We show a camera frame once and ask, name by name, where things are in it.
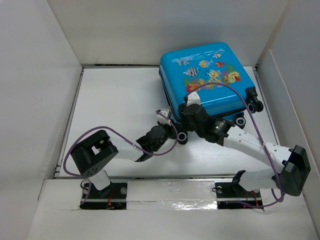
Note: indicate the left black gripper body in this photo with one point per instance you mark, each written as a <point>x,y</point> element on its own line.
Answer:
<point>168,132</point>

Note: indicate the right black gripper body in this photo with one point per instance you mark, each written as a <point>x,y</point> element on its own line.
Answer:
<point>186,122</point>

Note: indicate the blue hard-shell suitcase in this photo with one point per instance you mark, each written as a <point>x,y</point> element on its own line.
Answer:
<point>213,72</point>

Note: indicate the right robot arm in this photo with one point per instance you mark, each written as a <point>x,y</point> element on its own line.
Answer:
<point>288,169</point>

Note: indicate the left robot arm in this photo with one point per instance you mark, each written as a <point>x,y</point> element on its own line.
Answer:
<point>93,153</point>

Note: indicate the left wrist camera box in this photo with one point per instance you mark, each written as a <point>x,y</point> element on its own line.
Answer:
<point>163,116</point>

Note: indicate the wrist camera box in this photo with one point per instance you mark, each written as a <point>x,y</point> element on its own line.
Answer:
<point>163,116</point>
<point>192,99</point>

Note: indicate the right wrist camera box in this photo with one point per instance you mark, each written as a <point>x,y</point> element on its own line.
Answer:
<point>192,99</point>

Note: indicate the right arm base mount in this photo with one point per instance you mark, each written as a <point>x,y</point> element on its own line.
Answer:
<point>230,195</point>

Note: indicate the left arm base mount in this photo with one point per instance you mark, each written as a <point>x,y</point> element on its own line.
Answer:
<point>113,197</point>

